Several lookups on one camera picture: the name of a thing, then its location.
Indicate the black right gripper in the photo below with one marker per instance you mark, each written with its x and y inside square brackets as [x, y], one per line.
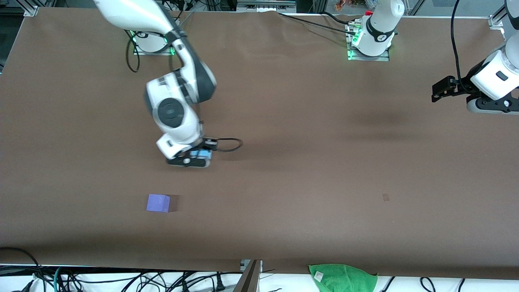
[209, 144]

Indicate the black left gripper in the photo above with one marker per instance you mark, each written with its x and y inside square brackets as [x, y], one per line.
[463, 84]

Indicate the light blue foam cube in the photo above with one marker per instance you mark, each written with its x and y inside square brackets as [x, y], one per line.
[202, 154]

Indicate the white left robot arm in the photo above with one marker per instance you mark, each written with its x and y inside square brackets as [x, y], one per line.
[379, 30]

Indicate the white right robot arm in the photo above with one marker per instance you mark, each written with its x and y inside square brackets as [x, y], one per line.
[174, 109]

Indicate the purple foam cube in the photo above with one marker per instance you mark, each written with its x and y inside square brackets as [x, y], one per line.
[157, 203]

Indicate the brown table cover sheet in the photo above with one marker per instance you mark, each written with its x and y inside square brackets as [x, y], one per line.
[304, 162]

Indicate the orange toy figure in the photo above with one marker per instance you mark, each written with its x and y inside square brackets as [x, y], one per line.
[342, 5]

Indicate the green cloth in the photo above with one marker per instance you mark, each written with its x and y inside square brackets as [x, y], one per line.
[344, 278]

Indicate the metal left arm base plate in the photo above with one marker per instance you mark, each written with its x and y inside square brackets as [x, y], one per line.
[369, 58]

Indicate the aluminium corner bracket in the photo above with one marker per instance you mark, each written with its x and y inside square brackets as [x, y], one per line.
[31, 11]
[496, 21]

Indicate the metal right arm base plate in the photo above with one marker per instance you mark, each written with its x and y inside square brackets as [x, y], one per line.
[156, 52]

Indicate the grey metal post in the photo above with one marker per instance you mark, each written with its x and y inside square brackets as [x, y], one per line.
[249, 280]

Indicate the aluminium frame crossbar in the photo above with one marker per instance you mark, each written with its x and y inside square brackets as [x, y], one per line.
[265, 5]

